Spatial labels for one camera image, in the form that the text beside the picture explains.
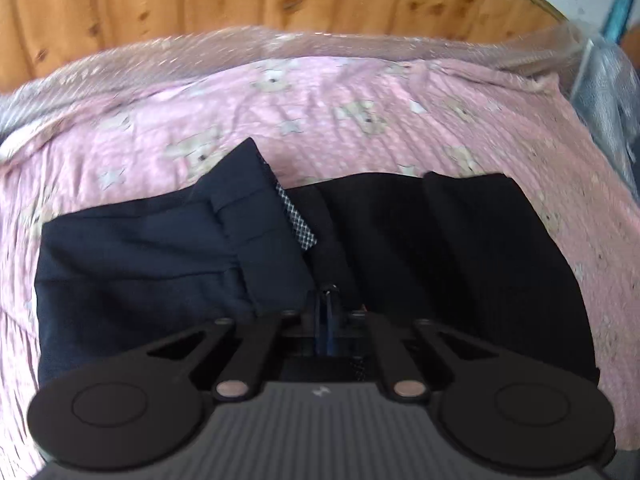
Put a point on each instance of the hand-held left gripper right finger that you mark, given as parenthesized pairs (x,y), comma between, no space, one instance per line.
(334,320)

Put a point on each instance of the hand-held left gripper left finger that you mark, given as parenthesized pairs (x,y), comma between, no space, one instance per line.
(320,320)

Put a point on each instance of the dark navy pants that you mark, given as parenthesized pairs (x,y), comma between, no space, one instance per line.
(440,260)

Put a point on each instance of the pink bear print blanket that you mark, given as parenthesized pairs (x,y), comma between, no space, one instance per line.
(350,120)

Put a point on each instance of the clear bubble wrap sheet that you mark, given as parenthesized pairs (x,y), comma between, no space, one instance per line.
(200,52)

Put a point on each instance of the wooden headboard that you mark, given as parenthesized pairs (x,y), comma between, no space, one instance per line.
(250,0)

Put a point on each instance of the grey plastic-covered object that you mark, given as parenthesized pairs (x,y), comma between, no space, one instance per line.
(602,85)

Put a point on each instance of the teal object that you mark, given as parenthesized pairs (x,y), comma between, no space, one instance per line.
(619,5)

